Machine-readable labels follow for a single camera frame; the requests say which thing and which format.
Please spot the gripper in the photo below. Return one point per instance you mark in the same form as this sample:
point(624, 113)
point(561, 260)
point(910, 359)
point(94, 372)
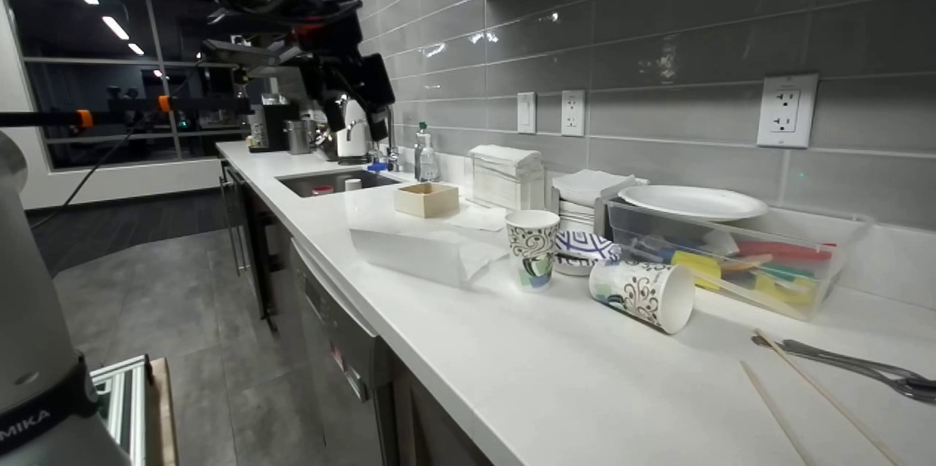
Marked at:
point(333, 49)

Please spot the small white cup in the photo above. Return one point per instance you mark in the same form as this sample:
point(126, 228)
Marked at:
point(353, 185)

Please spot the patterned paper cup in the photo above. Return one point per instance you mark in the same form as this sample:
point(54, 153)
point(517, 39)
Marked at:
point(532, 250)
point(640, 294)

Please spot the white kettle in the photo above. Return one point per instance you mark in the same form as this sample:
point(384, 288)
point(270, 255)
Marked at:
point(356, 133)

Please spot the tap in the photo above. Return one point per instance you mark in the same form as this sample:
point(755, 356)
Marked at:
point(391, 137)

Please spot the blue sponge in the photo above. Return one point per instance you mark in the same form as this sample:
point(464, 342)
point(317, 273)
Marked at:
point(377, 167)

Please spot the steel canister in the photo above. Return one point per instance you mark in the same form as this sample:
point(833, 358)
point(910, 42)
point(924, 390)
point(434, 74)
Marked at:
point(298, 138)

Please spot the sink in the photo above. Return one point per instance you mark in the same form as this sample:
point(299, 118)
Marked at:
point(329, 181)

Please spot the black coffee machine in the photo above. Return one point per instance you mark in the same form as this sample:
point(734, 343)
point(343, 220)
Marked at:
point(274, 126)

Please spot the clear soap bottle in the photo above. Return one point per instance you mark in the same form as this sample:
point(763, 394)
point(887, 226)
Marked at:
point(426, 159)

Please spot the small red container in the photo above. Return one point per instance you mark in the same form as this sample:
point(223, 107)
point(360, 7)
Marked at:
point(322, 190)

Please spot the small wooden box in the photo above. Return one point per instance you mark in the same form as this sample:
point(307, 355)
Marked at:
point(425, 201)

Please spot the white paper napkin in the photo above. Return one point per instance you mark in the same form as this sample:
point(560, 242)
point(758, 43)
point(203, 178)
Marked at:
point(479, 217)

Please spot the white napkin dispenser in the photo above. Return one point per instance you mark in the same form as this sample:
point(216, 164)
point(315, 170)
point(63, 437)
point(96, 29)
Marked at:
point(506, 177)

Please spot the undercounter fridge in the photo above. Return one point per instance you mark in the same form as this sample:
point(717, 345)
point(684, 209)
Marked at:
point(245, 232)

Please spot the stack of white napkins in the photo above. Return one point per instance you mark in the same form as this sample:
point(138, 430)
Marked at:
point(585, 188)

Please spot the steel dishwasher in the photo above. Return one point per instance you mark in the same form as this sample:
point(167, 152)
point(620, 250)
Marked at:
point(336, 349)

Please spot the blue patterned paper bowl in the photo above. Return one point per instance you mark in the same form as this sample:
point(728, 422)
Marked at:
point(585, 246)

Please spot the window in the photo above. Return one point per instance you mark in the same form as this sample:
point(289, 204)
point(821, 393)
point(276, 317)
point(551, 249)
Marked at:
point(88, 64)

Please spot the white paper plate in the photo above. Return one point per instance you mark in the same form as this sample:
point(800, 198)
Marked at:
point(691, 201)

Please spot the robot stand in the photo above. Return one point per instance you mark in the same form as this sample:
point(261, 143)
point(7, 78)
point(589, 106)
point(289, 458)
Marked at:
point(124, 407)

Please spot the heap of coloured utensils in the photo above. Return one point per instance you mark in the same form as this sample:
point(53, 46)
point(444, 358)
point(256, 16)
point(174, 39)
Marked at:
point(775, 268)

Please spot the clear plastic bin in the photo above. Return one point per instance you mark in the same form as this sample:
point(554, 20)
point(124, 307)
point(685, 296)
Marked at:
point(841, 261)

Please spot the wooden stir stick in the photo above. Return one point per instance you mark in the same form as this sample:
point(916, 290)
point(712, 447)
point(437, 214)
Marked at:
point(826, 396)
point(771, 415)

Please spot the metal tongs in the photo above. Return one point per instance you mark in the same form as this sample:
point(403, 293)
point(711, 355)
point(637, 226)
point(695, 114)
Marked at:
point(863, 366)

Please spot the white switch plate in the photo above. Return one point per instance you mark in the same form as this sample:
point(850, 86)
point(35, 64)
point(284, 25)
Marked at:
point(526, 113)

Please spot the white wall socket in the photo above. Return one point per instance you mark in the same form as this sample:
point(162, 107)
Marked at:
point(573, 113)
point(787, 111)

